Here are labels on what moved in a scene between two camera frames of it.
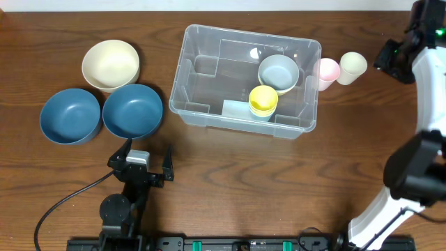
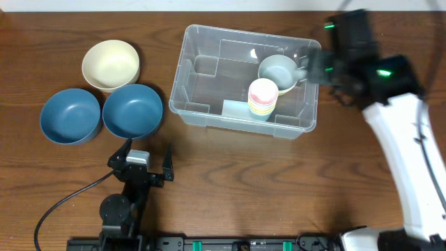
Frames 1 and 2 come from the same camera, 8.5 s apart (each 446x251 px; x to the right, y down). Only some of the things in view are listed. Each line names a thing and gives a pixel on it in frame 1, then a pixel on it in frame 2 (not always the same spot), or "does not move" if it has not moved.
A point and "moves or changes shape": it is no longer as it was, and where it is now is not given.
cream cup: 352,65 moves or changes shape
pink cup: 326,71 moves or changes shape
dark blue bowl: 70,116 does not move
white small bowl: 286,90 does not move
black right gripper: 389,60 to 320,65
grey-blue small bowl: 279,72 does not move
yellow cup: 263,109 does not move
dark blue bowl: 132,111 does not move
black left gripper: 143,175 does not move
